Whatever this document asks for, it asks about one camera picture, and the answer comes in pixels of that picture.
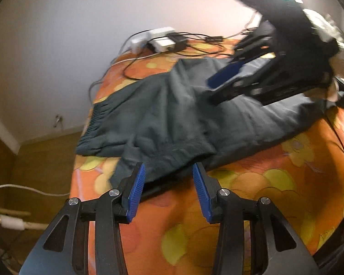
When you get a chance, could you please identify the white cable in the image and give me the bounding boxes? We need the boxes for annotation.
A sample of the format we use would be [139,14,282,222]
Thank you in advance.
[0,170,70,198]

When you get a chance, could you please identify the white charger block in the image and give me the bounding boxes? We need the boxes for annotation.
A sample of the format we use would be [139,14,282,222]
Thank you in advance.
[148,38,175,52]

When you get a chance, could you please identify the grey cable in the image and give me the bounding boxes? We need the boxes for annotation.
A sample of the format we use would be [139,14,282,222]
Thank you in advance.
[88,30,150,105]

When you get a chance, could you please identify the white cable connector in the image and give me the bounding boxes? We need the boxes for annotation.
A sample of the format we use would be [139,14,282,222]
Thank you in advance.
[0,214,26,230]

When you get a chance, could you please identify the thin black cable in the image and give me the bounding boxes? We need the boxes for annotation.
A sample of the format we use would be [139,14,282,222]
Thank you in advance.
[123,31,241,80]

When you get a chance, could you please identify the wooden stick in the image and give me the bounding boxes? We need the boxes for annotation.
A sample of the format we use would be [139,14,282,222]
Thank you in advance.
[0,206,50,231]

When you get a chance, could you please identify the black braided cable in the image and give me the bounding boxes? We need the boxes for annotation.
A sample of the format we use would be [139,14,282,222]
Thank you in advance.
[325,107,344,178]

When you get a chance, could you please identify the dark grey pants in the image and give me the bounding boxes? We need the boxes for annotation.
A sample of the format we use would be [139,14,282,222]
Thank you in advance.
[75,57,327,191]

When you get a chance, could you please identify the white power strip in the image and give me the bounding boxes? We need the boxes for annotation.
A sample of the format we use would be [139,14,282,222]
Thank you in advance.
[147,27,177,39]

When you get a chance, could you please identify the black charger block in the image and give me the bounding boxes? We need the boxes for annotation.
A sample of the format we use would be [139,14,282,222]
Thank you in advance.
[166,34,187,52]

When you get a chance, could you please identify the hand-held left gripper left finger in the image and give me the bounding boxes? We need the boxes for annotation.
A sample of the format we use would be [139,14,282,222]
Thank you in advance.
[19,162,146,275]

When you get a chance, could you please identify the orange floral blanket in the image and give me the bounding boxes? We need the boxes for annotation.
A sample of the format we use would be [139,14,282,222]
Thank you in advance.
[69,36,344,275]

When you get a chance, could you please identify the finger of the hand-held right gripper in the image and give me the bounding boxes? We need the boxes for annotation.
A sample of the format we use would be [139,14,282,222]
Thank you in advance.
[206,20,276,90]
[209,69,278,106]

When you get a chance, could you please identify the white plug adapter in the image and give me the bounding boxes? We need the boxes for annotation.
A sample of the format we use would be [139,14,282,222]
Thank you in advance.
[130,36,150,54]

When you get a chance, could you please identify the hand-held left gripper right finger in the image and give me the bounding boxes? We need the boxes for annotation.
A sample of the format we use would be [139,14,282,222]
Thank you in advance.
[193,162,323,275]

